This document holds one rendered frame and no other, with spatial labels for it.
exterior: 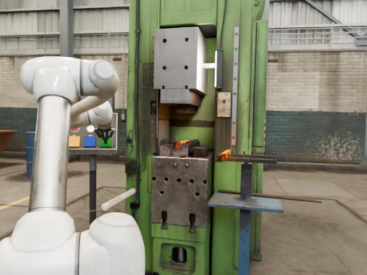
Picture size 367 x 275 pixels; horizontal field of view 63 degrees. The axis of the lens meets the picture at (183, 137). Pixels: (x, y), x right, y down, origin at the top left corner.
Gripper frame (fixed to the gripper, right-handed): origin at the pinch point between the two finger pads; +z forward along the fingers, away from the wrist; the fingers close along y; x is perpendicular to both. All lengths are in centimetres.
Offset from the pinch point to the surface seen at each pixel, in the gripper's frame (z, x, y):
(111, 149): 4.6, -5.4, 3.4
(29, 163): 404, 148, -166
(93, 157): 19.2, -4.8, -8.7
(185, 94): -18, 25, 51
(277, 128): 436, 252, 394
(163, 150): 6.8, -5.1, 37.9
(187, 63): -28, 42, 52
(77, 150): 6.2, -5.4, -17.4
